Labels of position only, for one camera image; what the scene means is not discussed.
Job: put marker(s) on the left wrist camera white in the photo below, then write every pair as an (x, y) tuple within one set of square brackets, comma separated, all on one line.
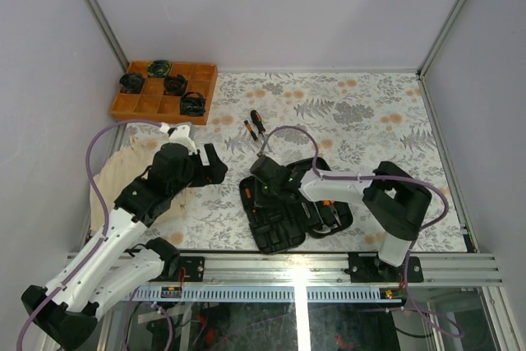
[(180, 134)]

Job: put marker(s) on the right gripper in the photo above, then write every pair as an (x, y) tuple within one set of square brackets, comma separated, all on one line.
[(265, 203)]

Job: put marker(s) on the floral table cloth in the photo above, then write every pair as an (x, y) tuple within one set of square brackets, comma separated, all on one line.
[(352, 120)]

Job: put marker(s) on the steel claw hammer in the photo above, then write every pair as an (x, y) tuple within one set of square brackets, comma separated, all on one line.
[(323, 230)]

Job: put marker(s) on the large black orange screwdriver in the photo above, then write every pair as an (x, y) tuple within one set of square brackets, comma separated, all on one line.
[(256, 117)]

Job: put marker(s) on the black plastic tool case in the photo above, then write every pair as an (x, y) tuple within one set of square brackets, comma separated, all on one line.
[(279, 228)]

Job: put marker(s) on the dark rolled band centre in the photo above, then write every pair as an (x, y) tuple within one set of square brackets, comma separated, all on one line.
[(175, 85)]

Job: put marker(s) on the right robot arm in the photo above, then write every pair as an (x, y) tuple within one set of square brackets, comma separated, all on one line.
[(397, 202)]

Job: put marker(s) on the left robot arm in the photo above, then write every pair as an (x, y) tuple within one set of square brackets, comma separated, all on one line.
[(69, 307)]

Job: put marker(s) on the dark rolled fabric band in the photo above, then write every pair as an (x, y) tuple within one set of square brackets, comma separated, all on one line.
[(192, 104)]

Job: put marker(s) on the orange handled pliers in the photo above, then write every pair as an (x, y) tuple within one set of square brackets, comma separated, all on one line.
[(331, 206)]

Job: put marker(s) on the small black orange screwdriver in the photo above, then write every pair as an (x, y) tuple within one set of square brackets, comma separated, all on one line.
[(255, 131)]

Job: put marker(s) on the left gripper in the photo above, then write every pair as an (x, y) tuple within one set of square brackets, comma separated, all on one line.
[(213, 173)]

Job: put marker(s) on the dark rolled band outside tray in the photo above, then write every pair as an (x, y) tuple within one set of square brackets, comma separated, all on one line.
[(131, 83)]

